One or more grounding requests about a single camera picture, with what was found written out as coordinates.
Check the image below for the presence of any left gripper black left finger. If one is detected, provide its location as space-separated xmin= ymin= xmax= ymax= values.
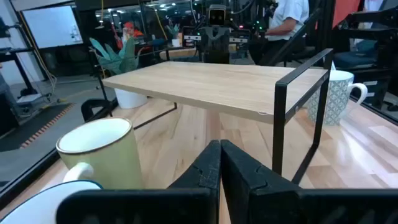
xmin=55 ymin=139 xmax=222 ymax=224

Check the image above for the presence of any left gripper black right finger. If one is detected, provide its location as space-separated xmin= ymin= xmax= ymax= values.
xmin=220 ymin=139 xmax=398 ymax=224

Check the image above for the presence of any light green mug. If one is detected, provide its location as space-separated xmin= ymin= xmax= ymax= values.
xmin=55 ymin=117 xmax=144 ymax=190

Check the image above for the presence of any blue leaf print mug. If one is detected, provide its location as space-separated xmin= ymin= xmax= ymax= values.
xmin=0 ymin=179 xmax=104 ymax=224

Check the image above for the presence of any white planter pot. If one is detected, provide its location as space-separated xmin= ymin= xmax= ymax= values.
xmin=114 ymin=88 xmax=149 ymax=110

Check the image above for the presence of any green artificial plant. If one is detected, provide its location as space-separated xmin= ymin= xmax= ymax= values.
xmin=89 ymin=36 xmax=146 ymax=75

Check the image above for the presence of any small plant in white pot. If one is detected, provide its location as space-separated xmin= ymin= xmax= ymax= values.
xmin=166 ymin=24 xmax=182 ymax=47

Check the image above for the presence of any blue seat chair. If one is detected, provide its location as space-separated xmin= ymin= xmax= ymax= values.
xmin=332 ymin=49 xmax=383 ymax=69

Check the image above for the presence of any black floor mat, orange edge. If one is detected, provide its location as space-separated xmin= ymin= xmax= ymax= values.
xmin=0 ymin=102 xmax=75 ymax=153

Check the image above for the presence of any person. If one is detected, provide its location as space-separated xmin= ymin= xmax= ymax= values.
xmin=248 ymin=0 xmax=310 ymax=66
xmin=122 ymin=21 xmax=144 ymax=44

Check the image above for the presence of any orange panel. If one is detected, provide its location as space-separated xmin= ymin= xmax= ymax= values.
xmin=331 ymin=0 xmax=361 ymax=29

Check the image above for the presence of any black metal stand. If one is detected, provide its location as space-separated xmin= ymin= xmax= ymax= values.
xmin=0 ymin=46 xmax=40 ymax=97

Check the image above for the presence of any white board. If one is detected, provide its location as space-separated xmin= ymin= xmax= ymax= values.
xmin=21 ymin=4 xmax=84 ymax=50

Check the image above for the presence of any wooden shelf riser, black frame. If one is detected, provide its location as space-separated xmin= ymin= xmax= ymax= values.
xmin=101 ymin=48 xmax=334 ymax=185

